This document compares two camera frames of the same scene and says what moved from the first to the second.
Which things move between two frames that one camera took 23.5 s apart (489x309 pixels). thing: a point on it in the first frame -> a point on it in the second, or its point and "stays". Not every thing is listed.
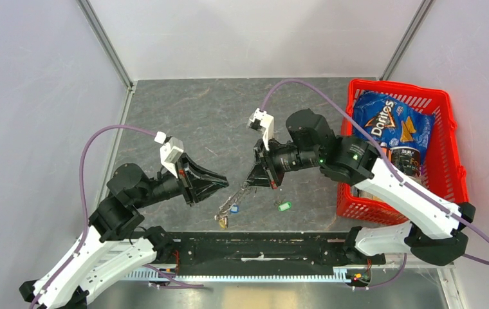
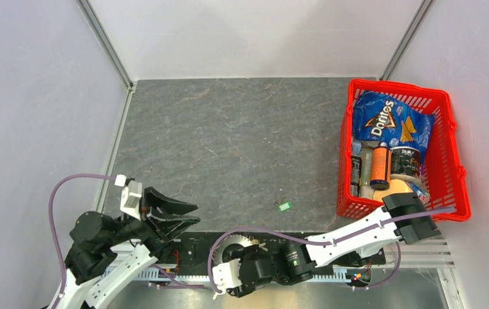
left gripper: x=200 y=190 -> x=169 y=226
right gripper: x=258 y=176 -> x=244 y=253
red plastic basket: x=441 y=168 stays
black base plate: x=269 y=248 stays
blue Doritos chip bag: x=392 y=121 stays
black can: x=407 y=159 stays
